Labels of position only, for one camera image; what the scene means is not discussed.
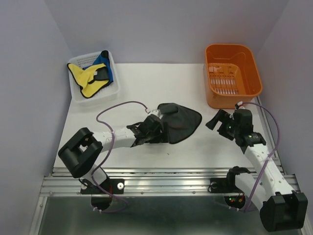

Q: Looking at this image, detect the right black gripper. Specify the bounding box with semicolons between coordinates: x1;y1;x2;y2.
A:
204;109;239;140

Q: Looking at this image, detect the black and purple towel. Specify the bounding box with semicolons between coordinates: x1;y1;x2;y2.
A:
157;103;202;144

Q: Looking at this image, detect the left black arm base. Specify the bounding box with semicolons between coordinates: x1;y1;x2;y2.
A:
79;178;125;195

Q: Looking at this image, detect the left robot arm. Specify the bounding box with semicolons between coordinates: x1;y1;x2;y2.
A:
58;114;169;195

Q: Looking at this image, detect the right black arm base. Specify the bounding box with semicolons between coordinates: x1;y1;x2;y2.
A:
208;178;236;194

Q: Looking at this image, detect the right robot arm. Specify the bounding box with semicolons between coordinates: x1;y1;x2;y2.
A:
206;108;308;232

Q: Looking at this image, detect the orange plastic basket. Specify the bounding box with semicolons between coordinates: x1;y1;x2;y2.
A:
204;44;263;109

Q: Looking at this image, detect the white perforated basket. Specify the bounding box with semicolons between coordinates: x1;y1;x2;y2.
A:
67;50;120;106

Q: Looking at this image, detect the blue towel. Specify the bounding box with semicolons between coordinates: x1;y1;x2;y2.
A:
83;50;113;86

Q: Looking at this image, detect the yellow towel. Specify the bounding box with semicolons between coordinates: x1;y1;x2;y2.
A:
67;63;107;98

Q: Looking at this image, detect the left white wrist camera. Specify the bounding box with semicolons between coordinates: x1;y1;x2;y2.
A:
145;108;163;119

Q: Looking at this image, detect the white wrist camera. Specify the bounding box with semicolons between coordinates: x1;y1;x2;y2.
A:
145;108;163;119
235;101;246;110

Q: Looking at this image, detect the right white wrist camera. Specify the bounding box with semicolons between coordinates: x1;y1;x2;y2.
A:
235;101;246;110

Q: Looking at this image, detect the aluminium mounting rail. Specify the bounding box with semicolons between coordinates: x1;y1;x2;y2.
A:
40;167;228;197

